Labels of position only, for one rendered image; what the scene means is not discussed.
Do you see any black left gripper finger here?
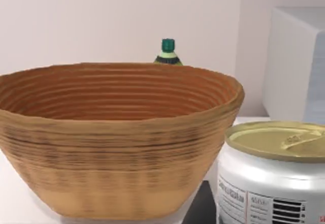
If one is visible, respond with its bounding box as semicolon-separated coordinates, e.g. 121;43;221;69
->
182;180;220;224

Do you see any white can with gold lid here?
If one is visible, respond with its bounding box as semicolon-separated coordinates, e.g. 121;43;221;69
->
217;120;325;224

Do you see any woven brown basket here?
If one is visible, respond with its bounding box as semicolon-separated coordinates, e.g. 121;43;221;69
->
0;61;245;219

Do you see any pale microwave oven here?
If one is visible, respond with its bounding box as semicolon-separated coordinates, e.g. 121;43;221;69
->
261;6;325;123

